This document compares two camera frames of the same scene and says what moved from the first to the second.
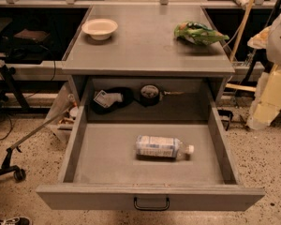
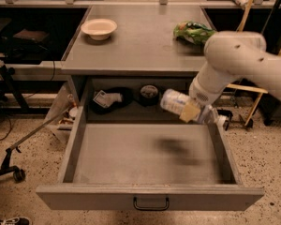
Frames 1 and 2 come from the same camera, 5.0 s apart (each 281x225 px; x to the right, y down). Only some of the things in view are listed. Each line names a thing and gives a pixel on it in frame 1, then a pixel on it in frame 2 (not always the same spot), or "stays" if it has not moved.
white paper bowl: [99, 29] stays
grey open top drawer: [148, 144] stays
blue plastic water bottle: [161, 147] → [174, 100]
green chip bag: [198, 34] stays
